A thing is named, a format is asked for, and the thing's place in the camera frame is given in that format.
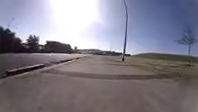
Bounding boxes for tall curved street lamp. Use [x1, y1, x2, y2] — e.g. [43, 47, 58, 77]
[115, 0, 131, 63]

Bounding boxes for distant low buildings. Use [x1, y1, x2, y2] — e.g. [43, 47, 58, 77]
[76, 47, 132, 58]

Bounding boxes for group of dark trees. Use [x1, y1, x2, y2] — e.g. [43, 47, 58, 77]
[0, 26, 43, 57]

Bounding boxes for row of concrete kerb stops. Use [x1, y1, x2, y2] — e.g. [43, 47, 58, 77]
[4, 51, 83, 83]

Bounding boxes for small thin tree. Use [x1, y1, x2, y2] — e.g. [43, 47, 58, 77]
[174, 26, 198, 68]

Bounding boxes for dark building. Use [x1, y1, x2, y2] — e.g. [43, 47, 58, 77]
[42, 39, 75, 55]

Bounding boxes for low grassy hill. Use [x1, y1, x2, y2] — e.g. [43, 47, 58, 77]
[131, 50, 198, 64]

